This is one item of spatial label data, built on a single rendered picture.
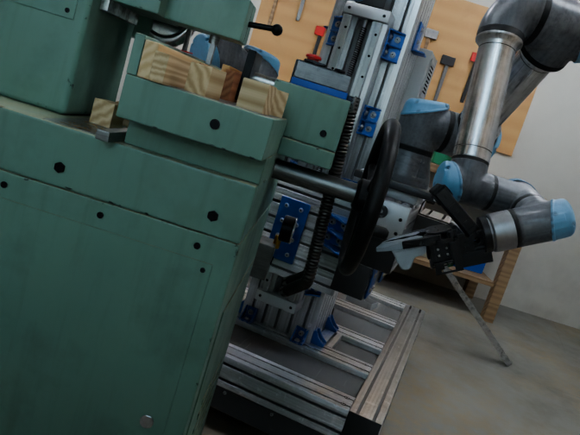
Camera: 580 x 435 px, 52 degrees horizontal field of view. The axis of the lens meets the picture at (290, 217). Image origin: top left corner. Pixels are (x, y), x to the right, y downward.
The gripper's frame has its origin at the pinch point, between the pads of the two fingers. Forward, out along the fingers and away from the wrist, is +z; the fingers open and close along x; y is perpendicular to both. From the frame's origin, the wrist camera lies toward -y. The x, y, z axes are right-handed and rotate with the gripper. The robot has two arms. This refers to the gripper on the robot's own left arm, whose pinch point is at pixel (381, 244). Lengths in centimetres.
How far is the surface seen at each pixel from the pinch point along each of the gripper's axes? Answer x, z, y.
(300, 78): -10.1, 8.0, -33.4
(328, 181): -9.5, 7.2, -15.1
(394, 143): -17.8, -4.7, -19.6
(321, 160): -13.2, 7.5, -19.2
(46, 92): -19, 48, -40
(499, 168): 322, -103, 34
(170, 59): -34, 23, -38
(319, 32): 316, 1, -86
